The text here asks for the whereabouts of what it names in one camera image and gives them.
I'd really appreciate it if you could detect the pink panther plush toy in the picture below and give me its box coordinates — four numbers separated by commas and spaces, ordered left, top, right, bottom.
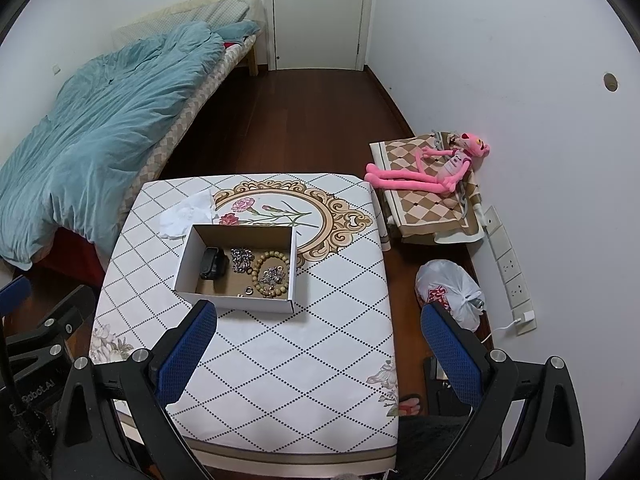
363, 132, 491, 195

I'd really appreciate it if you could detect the pink slipper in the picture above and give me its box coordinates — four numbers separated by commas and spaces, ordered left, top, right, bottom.
397, 394, 427, 417

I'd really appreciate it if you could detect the black watch band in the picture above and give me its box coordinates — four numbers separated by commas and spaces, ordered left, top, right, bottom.
199, 246, 230, 281

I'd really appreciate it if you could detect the wooden bead bracelet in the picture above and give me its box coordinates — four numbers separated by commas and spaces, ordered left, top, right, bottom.
249, 251, 291, 299

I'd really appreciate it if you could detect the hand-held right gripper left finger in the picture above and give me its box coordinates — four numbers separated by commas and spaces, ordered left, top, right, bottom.
52, 299, 219, 480

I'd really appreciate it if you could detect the chunky silver chain bracelet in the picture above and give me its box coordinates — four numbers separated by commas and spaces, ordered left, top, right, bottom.
229, 247, 256, 274

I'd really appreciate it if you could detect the white plastic bag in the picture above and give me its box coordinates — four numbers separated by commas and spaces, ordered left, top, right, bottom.
414, 258, 487, 333

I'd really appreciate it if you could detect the white charger cable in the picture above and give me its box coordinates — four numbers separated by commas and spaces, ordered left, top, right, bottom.
481, 320, 523, 347

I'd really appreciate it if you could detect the white cardboard box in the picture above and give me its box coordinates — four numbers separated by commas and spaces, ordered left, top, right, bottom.
173, 223, 299, 315

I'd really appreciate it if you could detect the blue duvet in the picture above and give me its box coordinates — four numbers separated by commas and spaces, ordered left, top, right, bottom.
0, 21, 261, 272

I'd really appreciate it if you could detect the white door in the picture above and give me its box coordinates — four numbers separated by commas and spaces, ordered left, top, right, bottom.
263, 0, 376, 72

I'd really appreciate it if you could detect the brown checkered cloth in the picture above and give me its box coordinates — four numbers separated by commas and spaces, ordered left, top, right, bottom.
369, 131, 489, 247

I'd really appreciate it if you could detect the crumpled white tissue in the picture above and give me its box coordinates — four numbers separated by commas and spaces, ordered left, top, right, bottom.
158, 189, 219, 240

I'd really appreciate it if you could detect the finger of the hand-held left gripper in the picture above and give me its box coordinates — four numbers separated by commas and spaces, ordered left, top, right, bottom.
0, 275, 33, 317
4, 284, 97, 377

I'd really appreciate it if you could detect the diamond print tablecloth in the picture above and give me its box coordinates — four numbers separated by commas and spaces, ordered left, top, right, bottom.
89, 173, 402, 463

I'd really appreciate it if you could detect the checkered pillow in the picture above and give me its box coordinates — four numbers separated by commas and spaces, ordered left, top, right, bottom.
197, 0, 252, 28

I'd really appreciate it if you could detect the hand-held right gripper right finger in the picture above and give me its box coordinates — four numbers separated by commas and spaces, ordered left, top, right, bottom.
419, 303, 587, 480

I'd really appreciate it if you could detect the white power strip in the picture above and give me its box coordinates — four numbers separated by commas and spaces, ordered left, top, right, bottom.
482, 204, 537, 337

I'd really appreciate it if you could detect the bed with patterned mattress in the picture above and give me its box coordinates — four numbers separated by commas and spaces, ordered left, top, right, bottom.
0, 0, 263, 273

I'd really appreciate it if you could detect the dark fuzzy clothing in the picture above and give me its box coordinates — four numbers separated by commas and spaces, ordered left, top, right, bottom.
397, 414, 473, 480

